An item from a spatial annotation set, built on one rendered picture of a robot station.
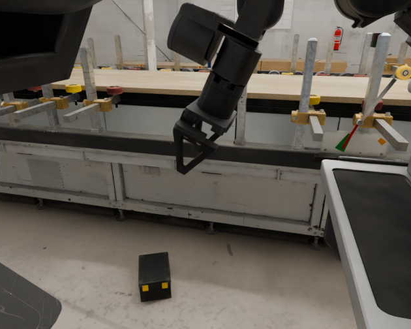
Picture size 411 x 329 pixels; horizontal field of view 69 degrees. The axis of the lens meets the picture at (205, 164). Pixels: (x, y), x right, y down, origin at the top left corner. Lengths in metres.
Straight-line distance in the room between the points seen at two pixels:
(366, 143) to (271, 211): 0.69
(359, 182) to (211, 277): 1.40
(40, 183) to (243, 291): 1.56
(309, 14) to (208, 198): 7.08
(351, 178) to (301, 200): 1.44
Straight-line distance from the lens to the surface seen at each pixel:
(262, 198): 1.79
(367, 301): 0.21
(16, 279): 0.20
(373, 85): 1.37
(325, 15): 8.52
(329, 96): 1.56
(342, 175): 0.36
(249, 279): 1.69
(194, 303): 1.57
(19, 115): 1.56
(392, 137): 1.19
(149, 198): 1.99
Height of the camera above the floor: 1.19
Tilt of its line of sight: 24 degrees down
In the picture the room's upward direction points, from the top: straight up
